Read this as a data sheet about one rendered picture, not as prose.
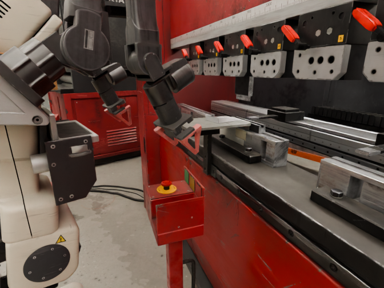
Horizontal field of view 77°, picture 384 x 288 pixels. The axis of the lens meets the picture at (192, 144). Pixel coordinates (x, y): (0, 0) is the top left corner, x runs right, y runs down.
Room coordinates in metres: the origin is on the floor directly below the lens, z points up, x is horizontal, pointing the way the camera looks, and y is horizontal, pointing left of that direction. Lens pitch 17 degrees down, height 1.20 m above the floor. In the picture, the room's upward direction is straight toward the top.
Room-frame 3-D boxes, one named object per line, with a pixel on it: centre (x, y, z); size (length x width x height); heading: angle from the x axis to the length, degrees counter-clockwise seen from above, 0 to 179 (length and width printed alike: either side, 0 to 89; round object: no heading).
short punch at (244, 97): (1.01, -0.21, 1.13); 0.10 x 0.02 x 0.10; 22
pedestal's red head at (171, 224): (0.76, 0.07, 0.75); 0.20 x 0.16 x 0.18; 20
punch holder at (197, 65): (1.40, -0.05, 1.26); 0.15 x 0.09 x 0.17; 22
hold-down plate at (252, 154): (0.95, -0.17, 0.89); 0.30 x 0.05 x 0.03; 22
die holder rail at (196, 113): (1.52, 0.00, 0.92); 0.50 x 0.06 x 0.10; 22
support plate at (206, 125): (0.95, -0.07, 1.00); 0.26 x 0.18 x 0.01; 112
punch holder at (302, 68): (0.66, -0.35, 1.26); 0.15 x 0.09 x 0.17; 22
